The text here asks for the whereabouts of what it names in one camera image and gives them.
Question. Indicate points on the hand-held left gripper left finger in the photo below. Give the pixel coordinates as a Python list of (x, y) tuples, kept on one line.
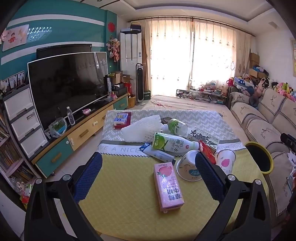
[(89, 178)]

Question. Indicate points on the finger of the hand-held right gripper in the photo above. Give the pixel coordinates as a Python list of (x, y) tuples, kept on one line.
[(288, 139)]

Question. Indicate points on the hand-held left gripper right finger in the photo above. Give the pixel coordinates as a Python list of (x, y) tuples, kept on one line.
[(205, 171)]

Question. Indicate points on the yellow rim trash bin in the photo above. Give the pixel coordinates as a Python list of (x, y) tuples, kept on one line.
[(257, 160)]

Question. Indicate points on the pink strawberry milk carton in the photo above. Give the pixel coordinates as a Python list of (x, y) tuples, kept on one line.
[(167, 187)]

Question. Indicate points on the large white foam net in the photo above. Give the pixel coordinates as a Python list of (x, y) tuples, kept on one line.
[(141, 129)]

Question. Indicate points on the paper bowl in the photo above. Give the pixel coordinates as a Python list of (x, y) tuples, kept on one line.
[(188, 166)]

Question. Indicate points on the red snack packet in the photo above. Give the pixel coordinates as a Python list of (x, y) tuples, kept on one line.
[(207, 151)]

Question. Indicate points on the pink print paper cup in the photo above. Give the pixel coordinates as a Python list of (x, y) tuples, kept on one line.
[(225, 161)]

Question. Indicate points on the beige covered sofa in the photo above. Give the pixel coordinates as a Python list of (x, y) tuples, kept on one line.
[(261, 120)]

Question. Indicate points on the green label coconut water bottle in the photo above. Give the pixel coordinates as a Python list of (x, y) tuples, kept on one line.
[(171, 142)]

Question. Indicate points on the pile of plush toys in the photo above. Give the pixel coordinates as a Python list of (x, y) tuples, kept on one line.
[(284, 89)]

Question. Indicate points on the blue white wrapper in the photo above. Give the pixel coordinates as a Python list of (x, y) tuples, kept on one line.
[(157, 154)]

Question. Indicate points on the green label clear jar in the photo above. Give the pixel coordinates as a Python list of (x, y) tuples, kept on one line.
[(175, 126)]

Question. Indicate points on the plastic bag of greens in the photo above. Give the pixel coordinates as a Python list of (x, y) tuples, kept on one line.
[(57, 127)]

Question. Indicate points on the clear water bottle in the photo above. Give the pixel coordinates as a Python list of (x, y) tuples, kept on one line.
[(70, 118)]

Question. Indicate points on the brown plastic tray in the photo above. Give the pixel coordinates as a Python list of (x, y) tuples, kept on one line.
[(165, 121)]

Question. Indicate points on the small blue box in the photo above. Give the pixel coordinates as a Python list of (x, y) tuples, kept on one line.
[(120, 118)]

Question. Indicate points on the beige floral sheet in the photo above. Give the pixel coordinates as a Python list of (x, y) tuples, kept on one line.
[(185, 104)]

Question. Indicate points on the flat red box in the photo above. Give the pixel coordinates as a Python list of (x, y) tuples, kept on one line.
[(129, 118)]

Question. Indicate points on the glass coffee table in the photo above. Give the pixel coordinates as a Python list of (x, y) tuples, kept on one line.
[(198, 93)]

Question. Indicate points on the bookshelf with books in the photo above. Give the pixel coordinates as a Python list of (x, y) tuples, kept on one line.
[(11, 150)]

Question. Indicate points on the wooden bucket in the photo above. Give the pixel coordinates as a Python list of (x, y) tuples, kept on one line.
[(131, 102)]

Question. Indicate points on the stacked cardboard boxes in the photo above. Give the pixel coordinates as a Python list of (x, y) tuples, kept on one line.
[(254, 58)]

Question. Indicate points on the white plastic drawer unit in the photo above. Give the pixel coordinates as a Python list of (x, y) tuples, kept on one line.
[(23, 118)]

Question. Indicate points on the large flat screen television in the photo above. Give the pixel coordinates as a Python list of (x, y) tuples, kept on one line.
[(67, 88)]

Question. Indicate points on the green box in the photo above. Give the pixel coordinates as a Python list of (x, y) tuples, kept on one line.
[(146, 96)]

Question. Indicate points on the small cardboard box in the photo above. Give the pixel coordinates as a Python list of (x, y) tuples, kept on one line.
[(116, 77)]

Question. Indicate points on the black white tower fan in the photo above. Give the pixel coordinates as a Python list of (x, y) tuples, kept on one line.
[(140, 81)]

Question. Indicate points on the beige sheer curtains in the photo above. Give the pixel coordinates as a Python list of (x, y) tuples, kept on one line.
[(173, 58)]

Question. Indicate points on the row of photo prints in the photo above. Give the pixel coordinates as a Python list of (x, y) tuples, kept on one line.
[(17, 80)]

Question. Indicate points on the small black television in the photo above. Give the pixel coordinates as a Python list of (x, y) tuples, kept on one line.
[(64, 49)]

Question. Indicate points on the artificial flower decoration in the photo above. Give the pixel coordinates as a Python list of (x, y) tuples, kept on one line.
[(114, 48)]

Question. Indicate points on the white standing air conditioner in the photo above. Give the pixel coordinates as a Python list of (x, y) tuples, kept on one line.
[(130, 51)]

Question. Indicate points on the framed wall picture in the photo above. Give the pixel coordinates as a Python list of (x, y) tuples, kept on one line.
[(293, 58)]

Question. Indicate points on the red round wall decoration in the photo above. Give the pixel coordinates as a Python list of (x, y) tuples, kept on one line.
[(111, 26)]

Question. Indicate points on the cartoon wall poster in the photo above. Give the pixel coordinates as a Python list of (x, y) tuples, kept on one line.
[(16, 37)]

